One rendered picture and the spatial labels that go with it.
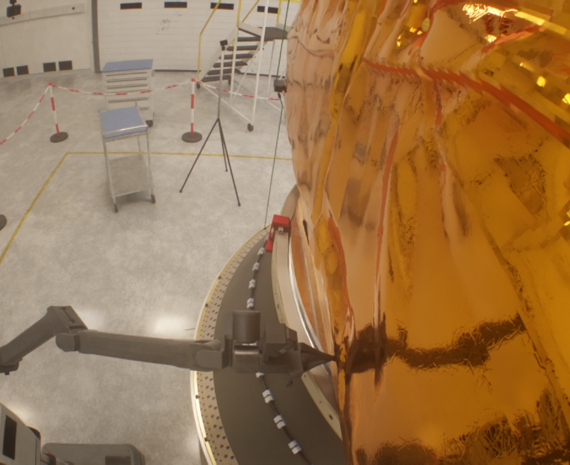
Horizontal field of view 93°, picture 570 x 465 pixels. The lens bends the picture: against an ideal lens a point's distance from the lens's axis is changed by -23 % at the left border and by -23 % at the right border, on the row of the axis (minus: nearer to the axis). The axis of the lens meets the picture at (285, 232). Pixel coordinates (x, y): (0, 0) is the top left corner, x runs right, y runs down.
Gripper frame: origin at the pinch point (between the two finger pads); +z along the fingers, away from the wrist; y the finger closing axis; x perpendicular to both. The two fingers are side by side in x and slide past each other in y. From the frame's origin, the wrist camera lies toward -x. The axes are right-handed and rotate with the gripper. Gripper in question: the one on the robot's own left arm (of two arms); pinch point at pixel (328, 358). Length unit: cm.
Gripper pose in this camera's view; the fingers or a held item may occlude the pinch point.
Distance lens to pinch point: 74.8
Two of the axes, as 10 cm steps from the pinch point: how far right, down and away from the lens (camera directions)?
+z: 9.9, 0.5, 1.6
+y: -0.8, -6.8, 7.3
